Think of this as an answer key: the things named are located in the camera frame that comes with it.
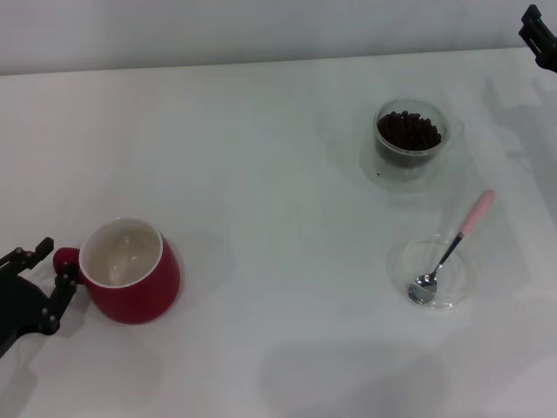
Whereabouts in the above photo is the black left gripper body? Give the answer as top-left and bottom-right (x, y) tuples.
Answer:
(0, 272), (51, 359)

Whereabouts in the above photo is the red ceramic mug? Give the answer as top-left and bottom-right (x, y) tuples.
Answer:
(52, 217), (182, 326)

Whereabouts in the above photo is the pink handled metal spoon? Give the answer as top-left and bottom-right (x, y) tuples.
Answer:
(406, 188), (496, 306)

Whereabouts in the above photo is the small clear glass bowl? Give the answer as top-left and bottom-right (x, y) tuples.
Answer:
(385, 234), (478, 313)

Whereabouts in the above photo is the glass cup with handle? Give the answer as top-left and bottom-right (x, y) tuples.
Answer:
(373, 98), (465, 182)

